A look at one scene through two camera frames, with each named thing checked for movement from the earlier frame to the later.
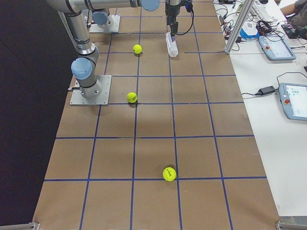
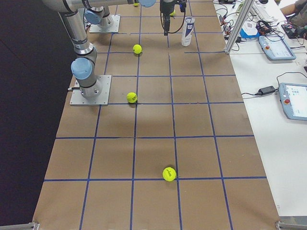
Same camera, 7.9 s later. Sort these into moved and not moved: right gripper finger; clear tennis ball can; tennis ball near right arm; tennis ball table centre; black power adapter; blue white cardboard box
Moved: clear tennis ball can; right gripper finger
Not moved: blue white cardboard box; black power adapter; tennis ball table centre; tennis ball near right arm
